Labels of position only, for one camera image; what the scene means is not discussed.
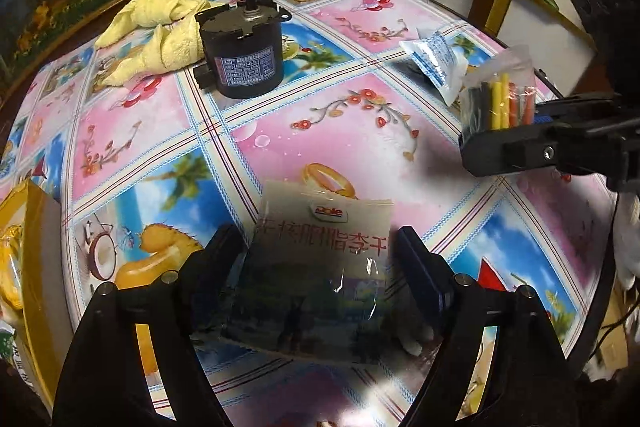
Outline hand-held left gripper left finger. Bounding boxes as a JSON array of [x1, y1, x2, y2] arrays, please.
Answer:
[[52, 223, 248, 427]]

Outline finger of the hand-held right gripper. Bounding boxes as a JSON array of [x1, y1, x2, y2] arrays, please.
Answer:
[[460, 119, 627, 178], [534, 93, 622, 126]]

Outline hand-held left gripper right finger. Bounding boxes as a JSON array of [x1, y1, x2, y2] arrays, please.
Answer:
[[395, 227, 586, 427]]

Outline bag of coloured tubes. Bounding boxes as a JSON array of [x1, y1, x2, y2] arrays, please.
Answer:
[[459, 46, 538, 142]]

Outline dark snack bag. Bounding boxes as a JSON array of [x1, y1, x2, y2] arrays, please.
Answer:
[[192, 179, 396, 365]]

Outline gold cardboard box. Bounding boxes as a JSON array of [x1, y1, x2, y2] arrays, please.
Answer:
[[0, 179, 68, 413]]

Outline white blue packet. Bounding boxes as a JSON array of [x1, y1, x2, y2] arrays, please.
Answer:
[[399, 28, 469, 104]]

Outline black electric motor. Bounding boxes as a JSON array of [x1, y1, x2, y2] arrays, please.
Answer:
[[194, 0, 291, 100]]

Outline orange snack packet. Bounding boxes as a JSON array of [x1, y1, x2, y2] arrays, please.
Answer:
[[0, 227, 27, 319]]

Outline knotted yellow towel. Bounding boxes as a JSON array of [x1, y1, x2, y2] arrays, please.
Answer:
[[95, 0, 218, 88]]

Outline green white packet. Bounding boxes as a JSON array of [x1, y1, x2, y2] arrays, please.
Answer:
[[0, 322, 36, 403]]

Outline black cable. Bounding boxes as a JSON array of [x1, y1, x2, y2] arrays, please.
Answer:
[[590, 192, 632, 358]]

